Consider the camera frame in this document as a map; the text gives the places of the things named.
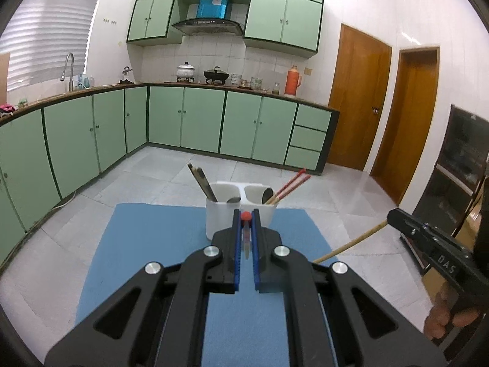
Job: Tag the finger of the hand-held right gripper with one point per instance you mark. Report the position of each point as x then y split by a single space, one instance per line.
405 223

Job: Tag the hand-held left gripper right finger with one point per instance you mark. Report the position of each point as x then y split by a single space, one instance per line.
256 262

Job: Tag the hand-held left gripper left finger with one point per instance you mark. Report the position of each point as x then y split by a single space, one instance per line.
238 262

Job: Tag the red-tipped wooden stick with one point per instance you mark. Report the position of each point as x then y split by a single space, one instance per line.
246 216

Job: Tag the white utensil holder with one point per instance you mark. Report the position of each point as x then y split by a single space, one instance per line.
219 218

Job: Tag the light wooden chopstick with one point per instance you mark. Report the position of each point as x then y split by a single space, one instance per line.
344 249

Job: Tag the dark chopstick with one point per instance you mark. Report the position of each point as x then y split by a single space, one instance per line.
200 183
208 183

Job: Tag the red chopstick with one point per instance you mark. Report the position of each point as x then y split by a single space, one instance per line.
290 181
296 186

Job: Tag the person's right hand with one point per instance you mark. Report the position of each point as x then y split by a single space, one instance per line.
437 323

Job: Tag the black spoon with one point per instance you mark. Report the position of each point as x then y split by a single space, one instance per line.
267 195

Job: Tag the wooden door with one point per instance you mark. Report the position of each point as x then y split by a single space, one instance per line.
355 99
405 130

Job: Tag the black glass cabinet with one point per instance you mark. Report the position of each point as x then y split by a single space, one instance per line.
462 149

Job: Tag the blue table mat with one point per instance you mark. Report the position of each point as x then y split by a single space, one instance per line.
145 244

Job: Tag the green base cabinets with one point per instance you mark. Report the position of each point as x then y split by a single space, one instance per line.
198 118

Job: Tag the small glass jar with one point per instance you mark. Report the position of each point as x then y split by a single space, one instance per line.
276 88

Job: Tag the orange thermos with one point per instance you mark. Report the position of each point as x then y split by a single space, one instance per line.
292 82

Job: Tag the gas stove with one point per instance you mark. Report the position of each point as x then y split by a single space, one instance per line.
202 81

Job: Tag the black wok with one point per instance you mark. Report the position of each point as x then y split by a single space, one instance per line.
216 74

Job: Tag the white cooking pot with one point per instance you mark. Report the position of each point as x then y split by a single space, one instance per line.
186 72

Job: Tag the bottles by sink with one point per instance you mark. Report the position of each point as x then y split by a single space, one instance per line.
86 81

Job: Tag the range hood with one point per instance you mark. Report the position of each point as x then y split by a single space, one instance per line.
208 27

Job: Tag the metal faucet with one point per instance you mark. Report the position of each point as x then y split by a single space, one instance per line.
68 72

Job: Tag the small potted plant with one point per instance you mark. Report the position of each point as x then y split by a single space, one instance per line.
23 103

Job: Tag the pink cloth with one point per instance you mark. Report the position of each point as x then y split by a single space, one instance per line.
7 110

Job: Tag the window blind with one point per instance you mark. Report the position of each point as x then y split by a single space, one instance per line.
49 38

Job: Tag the green upper wall cabinets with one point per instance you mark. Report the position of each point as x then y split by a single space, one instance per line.
282 15

